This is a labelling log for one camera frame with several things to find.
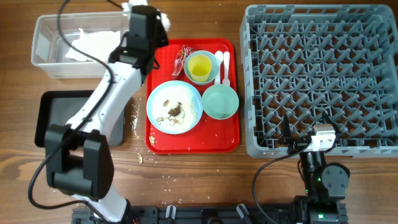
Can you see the red snack wrapper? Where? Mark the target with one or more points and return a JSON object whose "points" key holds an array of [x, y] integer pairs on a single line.
{"points": [[180, 60]]}

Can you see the light blue plate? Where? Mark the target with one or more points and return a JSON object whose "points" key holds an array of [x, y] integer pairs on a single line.
{"points": [[166, 95]]}

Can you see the white plastic fork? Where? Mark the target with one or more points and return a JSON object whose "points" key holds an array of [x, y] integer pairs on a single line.
{"points": [[226, 61]]}

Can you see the light blue bowl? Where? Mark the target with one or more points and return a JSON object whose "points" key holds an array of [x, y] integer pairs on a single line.
{"points": [[214, 69]]}

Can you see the grey dishwasher rack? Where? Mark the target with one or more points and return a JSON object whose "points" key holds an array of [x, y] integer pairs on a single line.
{"points": [[302, 61]]}

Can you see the white plastic spoon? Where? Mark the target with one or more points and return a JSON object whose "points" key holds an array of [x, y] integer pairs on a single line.
{"points": [[220, 58]]}

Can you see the food crumb on table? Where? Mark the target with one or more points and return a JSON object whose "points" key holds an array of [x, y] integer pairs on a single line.
{"points": [[140, 159]]}

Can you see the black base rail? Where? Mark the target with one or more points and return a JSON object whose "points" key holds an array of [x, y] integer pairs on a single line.
{"points": [[282, 213]]}

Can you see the clear plastic bin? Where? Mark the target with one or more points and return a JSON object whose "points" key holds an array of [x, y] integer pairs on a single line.
{"points": [[53, 55]]}

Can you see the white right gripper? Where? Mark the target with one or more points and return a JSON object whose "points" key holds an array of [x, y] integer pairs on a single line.
{"points": [[333, 129]]}

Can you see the white napkin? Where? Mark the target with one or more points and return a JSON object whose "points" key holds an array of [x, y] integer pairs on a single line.
{"points": [[97, 44]]}

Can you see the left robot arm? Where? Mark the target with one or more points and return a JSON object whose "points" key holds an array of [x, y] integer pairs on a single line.
{"points": [[77, 160]]}

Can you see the red serving tray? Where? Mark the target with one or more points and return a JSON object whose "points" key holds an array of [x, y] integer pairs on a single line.
{"points": [[209, 135]]}

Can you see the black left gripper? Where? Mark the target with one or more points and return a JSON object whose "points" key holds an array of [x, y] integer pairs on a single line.
{"points": [[164, 34]]}

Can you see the yellow plastic cup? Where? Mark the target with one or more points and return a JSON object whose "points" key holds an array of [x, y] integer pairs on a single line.
{"points": [[199, 67]]}

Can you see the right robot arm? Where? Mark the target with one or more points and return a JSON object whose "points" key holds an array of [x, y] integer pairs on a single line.
{"points": [[325, 183]]}

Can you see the mint green bowl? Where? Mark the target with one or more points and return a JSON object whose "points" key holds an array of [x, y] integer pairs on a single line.
{"points": [[220, 101]]}

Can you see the food crumb on tray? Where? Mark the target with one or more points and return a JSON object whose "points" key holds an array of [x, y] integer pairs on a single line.
{"points": [[152, 140]]}

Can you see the black waste tray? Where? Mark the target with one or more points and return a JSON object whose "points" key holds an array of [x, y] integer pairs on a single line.
{"points": [[57, 107]]}

